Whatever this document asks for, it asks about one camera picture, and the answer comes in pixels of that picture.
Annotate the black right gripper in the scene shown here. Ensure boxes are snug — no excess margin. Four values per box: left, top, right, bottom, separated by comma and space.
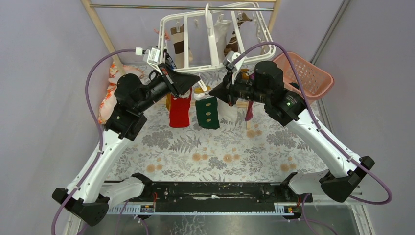
209, 68, 269, 107

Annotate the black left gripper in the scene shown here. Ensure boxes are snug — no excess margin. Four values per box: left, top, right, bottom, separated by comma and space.
135, 63, 200, 114

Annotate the brown mustard striped sock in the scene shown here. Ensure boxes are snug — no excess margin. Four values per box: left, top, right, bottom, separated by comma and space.
165, 94, 172, 112

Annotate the white hanger clip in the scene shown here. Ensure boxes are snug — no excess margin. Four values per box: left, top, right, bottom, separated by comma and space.
198, 79, 208, 92

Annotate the dark green sock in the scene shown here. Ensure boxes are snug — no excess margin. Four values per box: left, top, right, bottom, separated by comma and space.
195, 97, 220, 130
290, 83, 300, 90

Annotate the red fluffy sock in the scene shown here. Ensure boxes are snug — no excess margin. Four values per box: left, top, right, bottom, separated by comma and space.
169, 95, 191, 128

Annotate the white plastic sock hanger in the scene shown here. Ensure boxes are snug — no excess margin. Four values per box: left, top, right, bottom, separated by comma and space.
157, 1, 273, 75

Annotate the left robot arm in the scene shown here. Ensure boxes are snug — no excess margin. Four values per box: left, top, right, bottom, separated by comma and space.
52, 63, 201, 226

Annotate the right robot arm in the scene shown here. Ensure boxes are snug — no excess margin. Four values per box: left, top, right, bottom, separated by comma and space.
209, 61, 366, 202

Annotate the black blue sock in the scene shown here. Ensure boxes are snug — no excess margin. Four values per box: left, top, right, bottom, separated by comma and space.
163, 49, 177, 70

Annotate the orange purple sock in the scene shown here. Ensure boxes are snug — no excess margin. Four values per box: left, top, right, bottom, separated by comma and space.
240, 69, 255, 122

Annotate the beige brown striped sock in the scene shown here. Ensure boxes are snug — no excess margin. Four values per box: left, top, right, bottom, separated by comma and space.
170, 25, 185, 69

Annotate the brown white striped sock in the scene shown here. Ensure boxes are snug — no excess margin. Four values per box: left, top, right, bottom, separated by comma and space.
223, 12, 252, 56

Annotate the cream white sock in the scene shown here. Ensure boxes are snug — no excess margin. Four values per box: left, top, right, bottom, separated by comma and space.
214, 20, 232, 62

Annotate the floral patterned mat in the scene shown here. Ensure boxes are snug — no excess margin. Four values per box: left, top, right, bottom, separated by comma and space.
92, 64, 340, 183

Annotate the orange white floral cloth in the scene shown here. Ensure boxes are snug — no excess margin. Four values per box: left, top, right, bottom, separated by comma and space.
97, 63, 144, 125

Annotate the pink plastic laundry basket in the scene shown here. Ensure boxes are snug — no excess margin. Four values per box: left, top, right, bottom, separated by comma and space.
273, 52, 335, 102

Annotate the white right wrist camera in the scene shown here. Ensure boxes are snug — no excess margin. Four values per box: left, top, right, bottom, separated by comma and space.
224, 51, 246, 84

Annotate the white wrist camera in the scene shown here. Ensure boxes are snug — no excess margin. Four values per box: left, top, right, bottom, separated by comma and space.
135, 47, 166, 75
224, 51, 246, 84

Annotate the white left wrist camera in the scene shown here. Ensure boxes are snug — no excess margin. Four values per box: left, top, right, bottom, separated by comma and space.
135, 47, 166, 75

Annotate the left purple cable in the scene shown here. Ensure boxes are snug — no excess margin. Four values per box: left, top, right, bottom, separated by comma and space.
50, 48, 143, 235

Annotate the purple cable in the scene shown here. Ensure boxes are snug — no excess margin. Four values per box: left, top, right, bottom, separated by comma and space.
236, 41, 393, 235
50, 48, 143, 235

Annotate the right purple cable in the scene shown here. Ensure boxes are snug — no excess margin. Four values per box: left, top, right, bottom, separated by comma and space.
236, 41, 393, 235

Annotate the wooden drying rack frame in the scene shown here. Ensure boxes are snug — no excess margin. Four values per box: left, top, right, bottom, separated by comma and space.
80, 0, 282, 130

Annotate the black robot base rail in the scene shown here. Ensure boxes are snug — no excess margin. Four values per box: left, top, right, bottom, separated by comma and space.
123, 181, 312, 217

